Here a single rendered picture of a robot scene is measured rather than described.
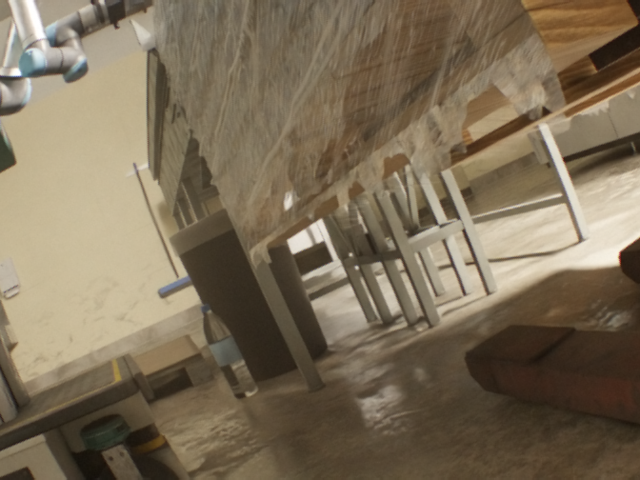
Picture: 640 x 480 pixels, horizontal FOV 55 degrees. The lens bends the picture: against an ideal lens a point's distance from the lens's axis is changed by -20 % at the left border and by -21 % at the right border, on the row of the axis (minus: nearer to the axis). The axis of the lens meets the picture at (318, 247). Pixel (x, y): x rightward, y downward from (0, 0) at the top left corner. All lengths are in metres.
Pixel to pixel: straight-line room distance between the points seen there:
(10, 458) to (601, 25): 1.10
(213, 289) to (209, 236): 0.18
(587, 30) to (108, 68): 8.40
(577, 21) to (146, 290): 7.93
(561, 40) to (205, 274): 2.24
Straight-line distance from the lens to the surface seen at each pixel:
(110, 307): 8.26
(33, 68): 1.62
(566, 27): 0.42
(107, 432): 1.24
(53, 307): 8.36
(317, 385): 2.08
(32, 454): 1.21
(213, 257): 2.52
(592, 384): 0.94
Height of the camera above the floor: 0.42
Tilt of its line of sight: 2 degrees down
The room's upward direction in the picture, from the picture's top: 24 degrees counter-clockwise
